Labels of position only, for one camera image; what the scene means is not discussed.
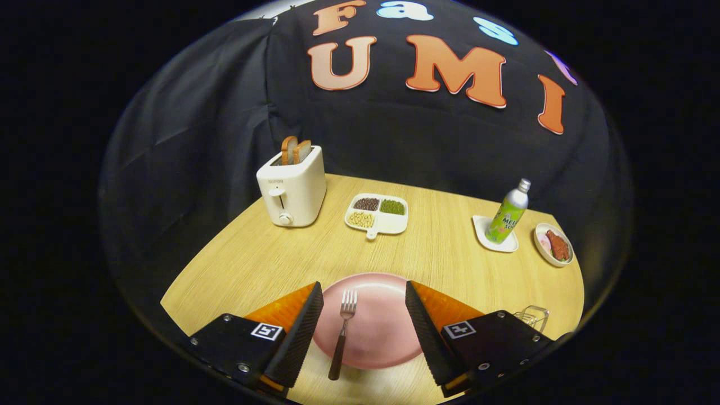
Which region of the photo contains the white oval plate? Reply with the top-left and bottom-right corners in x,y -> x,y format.
533,223 -> 575,268

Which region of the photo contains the green soda bottle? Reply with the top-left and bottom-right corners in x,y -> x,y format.
485,178 -> 532,244

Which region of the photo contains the white square coaster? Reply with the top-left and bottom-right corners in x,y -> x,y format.
472,215 -> 519,253

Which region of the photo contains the metal drain basket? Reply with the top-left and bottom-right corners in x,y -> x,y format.
513,305 -> 551,334

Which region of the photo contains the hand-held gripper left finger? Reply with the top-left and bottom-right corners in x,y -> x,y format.
189,281 -> 325,398

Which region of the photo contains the white toaster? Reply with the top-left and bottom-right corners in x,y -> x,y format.
256,145 -> 327,228

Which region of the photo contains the pink round plate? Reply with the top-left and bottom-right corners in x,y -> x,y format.
312,272 -> 424,370

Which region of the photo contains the metal fork with brown handle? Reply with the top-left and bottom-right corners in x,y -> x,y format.
328,289 -> 358,381

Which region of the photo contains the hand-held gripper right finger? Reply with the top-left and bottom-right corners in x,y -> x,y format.
405,280 -> 558,399

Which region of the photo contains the white divided dish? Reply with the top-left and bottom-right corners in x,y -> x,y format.
344,193 -> 409,241

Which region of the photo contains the red brown meat slice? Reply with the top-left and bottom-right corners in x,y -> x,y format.
546,229 -> 570,262

